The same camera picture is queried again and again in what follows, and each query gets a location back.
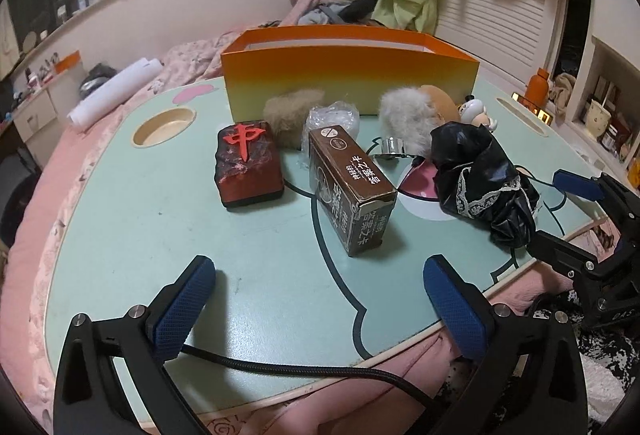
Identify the cartoon figure keychain toy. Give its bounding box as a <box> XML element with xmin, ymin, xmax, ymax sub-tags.
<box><xmin>458</xmin><ymin>95</ymin><xmax>498</xmax><ymax>132</ymax></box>

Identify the orange plush bun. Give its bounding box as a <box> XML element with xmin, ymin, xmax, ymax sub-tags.
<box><xmin>419</xmin><ymin>85</ymin><xmax>460</xmax><ymax>123</ymax></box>

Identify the grey fluffy scrunchie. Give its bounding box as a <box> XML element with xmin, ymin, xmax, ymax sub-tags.
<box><xmin>378</xmin><ymin>87</ymin><xmax>445</xmax><ymax>158</ymax></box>

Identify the metal ring clip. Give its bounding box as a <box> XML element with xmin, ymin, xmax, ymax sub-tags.
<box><xmin>375</xmin><ymin>137</ymin><xmax>409</xmax><ymax>160</ymax></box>

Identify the red mahjong tile block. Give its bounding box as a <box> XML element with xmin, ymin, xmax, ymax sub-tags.
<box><xmin>214</xmin><ymin>120</ymin><xmax>284</xmax><ymax>210</ymax></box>

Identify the brown carton box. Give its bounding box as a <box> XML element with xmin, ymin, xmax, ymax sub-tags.
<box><xmin>308</xmin><ymin>125</ymin><xmax>397</xmax><ymax>257</ymax></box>

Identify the clear plastic packet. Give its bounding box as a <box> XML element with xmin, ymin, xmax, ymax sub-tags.
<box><xmin>302</xmin><ymin>101</ymin><xmax>360</xmax><ymax>166</ymax></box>

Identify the brown fluffy scrunchie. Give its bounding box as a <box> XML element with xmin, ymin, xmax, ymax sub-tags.
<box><xmin>262</xmin><ymin>88</ymin><xmax>326</xmax><ymax>150</ymax></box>

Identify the white floral mug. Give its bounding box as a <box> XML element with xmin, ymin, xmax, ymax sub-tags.
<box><xmin>585</xmin><ymin>99</ymin><xmax>611</xmax><ymax>140</ymax></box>

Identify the orange water bottle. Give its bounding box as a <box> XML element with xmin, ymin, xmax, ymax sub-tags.
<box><xmin>525</xmin><ymin>69</ymin><xmax>549</xmax><ymax>110</ymax></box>

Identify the white drawer cabinet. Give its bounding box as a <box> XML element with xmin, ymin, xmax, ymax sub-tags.
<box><xmin>13</xmin><ymin>72</ymin><xmax>81</xmax><ymax>164</ymax></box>

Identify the orange gradient storage box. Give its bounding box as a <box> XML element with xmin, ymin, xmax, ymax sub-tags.
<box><xmin>221</xmin><ymin>24</ymin><xmax>480</xmax><ymax>122</ymax></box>

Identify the white paper roll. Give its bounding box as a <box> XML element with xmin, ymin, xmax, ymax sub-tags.
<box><xmin>67</xmin><ymin>58</ymin><xmax>163</xmax><ymax>132</ymax></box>

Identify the small orange box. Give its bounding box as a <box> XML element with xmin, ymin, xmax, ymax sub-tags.
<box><xmin>54</xmin><ymin>50</ymin><xmax>81</xmax><ymax>74</ymax></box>

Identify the pile of clothes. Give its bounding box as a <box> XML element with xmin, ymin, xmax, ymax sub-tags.
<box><xmin>280</xmin><ymin>0</ymin><xmax>378</xmax><ymax>26</ymax></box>

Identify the black cable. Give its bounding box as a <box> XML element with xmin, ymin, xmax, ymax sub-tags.
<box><xmin>177</xmin><ymin>343</ymin><xmax>436</xmax><ymax>408</ymax></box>

